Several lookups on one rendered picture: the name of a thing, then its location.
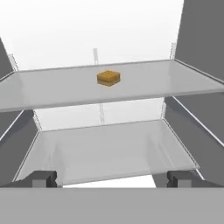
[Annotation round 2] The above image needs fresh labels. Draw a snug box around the brown square cake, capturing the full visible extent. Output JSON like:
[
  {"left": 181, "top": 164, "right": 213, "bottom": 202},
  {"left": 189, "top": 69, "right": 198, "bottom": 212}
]
[{"left": 96, "top": 69, "right": 122, "bottom": 88}]

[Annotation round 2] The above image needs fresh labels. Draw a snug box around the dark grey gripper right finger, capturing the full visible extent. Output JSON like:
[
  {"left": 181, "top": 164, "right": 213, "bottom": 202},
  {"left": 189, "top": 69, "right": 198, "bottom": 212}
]
[{"left": 166, "top": 170, "right": 222, "bottom": 189}]

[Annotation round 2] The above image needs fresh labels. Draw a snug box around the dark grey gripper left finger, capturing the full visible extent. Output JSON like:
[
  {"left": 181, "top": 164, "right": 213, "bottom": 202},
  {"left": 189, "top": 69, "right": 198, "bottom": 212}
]
[{"left": 3, "top": 170, "right": 58, "bottom": 189}]

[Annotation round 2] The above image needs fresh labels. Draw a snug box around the glass fridge shelf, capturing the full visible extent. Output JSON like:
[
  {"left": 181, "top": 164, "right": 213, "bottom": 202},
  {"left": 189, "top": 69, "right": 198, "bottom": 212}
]
[
  {"left": 12, "top": 118, "right": 201, "bottom": 186},
  {"left": 0, "top": 59, "right": 224, "bottom": 113}
]

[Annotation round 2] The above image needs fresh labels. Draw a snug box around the white fridge interior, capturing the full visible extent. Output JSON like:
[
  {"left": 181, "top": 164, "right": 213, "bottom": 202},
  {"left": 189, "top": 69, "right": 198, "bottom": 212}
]
[{"left": 0, "top": 0, "right": 224, "bottom": 189}]

